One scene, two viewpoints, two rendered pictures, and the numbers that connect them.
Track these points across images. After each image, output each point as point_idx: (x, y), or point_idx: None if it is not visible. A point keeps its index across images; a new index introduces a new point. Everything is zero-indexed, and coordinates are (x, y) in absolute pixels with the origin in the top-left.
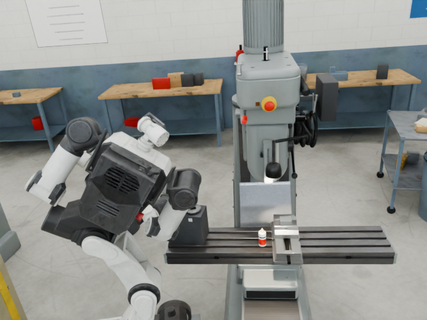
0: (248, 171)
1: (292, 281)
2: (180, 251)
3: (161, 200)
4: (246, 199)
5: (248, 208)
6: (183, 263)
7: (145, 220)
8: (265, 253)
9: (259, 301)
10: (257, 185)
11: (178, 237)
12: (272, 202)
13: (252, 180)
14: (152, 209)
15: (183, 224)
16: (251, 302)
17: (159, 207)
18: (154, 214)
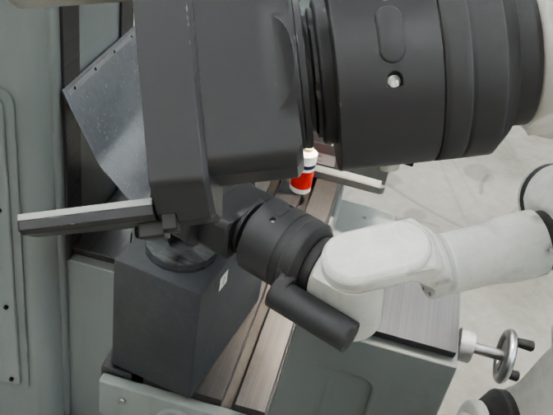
0: (77, 32)
1: (378, 213)
2: (268, 367)
3: (287, 206)
4: (99, 132)
5: (118, 157)
6: (274, 395)
7: (447, 268)
8: (334, 195)
9: (383, 305)
10: (97, 75)
11: (220, 341)
12: (139, 104)
13: (81, 62)
14: (407, 222)
15: (239, 275)
16: (383, 319)
17: (328, 225)
18: (429, 230)
